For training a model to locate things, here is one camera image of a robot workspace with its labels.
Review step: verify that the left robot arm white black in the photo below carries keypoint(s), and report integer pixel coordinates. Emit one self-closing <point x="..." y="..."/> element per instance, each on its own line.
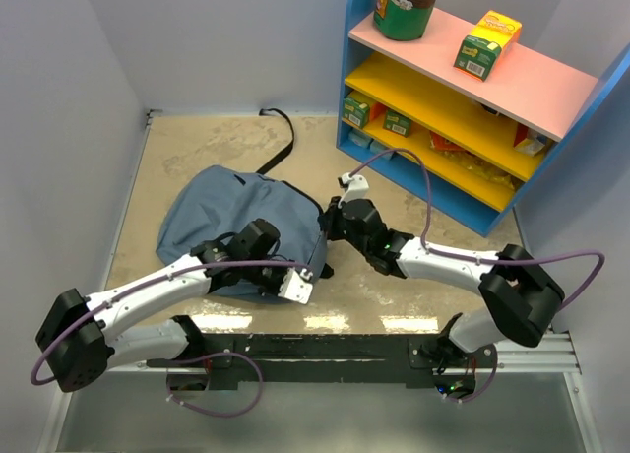
<point x="83" y="336"/>

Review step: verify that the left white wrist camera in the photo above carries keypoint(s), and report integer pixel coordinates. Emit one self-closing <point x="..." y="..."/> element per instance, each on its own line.
<point x="297" y="286"/>

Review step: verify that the green box left shelf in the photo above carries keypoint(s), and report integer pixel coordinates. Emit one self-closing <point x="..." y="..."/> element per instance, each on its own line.
<point x="356" y="109"/>

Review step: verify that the light blue box right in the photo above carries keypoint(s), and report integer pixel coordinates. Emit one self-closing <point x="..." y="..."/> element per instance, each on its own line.
<point x="383" y="151"/>

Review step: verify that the light blue box left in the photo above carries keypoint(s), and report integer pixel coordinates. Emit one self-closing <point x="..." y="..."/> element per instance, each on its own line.
<point x="359" y="138"/>

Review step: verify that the yellow green carton box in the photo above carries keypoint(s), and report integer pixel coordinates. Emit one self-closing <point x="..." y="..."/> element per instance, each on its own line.
<point x="484" y="46"/>

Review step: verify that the green box middle shelf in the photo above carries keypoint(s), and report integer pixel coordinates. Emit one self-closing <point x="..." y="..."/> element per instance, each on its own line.
<point x="397" y="123"/>

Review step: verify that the red yellow box right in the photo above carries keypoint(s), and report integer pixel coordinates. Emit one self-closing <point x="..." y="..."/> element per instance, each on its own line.
<point x="529" y="142"/>

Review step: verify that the light blue box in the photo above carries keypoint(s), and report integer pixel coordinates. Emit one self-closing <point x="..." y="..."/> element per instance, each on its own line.
<point x="383" y="151"/>
<point x="359" y="138"/>

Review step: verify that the orange snack packet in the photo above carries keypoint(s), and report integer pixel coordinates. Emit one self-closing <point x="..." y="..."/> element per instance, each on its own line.
<point x="440" y="144"/>

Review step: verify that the yellow snack bag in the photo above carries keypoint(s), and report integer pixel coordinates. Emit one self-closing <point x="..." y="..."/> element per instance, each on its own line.
<point x="485" y="170"/>

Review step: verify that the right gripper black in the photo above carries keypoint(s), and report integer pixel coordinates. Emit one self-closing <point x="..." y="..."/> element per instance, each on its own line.
<point x="329" y="220"/>

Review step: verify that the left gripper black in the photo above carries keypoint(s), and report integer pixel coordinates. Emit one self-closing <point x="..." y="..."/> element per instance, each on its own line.
<point x="275" y="291"/>

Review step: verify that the blue student backpack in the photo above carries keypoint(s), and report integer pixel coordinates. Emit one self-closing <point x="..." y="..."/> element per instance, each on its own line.
<point x="245" y="216"/>

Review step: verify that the green brown canister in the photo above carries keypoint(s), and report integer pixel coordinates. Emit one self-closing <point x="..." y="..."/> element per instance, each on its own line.
<point x="402" y="20"/>

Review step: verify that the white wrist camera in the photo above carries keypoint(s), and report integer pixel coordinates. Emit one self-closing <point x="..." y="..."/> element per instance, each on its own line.
<point x="297" y="286"/>
<point x="355" y="187"/>

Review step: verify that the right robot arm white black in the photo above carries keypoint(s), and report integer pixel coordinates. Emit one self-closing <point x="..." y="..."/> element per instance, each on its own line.
<point x="520" y="298"/>

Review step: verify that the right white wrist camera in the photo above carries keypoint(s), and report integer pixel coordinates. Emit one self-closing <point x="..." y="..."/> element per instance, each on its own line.
<point x="355" y="187"/>

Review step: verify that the green box shelf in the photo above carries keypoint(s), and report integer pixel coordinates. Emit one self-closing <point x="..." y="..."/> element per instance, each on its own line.
<point x="356" y="109"/>
<point x="397" y="123"/>

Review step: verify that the colourful wooden shelf unit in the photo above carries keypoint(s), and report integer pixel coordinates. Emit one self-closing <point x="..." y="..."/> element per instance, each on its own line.
<point x="417" y="79"/>

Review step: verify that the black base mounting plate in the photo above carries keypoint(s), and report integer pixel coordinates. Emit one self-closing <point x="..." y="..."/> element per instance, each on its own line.
<point x="348" y="359"/>

